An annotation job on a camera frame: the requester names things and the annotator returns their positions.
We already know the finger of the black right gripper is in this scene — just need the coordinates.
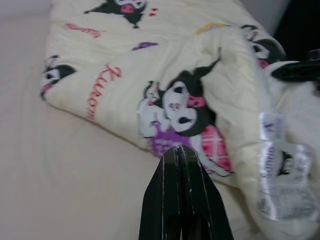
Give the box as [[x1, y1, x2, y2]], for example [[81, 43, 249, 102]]
[[271, 60, 320, 82]]

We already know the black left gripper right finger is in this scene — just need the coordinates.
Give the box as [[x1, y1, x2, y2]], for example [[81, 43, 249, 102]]
[[177, 146, 235, 240]]

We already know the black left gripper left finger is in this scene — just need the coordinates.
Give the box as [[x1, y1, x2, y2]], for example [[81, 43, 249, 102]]
[[138, 147, 181, 240]]

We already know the beige sheeted mattress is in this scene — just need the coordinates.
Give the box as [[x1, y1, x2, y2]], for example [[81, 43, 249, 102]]
[[0, 0, 266, 240]]

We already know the cream cartoon print blanket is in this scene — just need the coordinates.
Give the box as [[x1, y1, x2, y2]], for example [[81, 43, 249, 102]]
[[39, 0, 320, 240]]

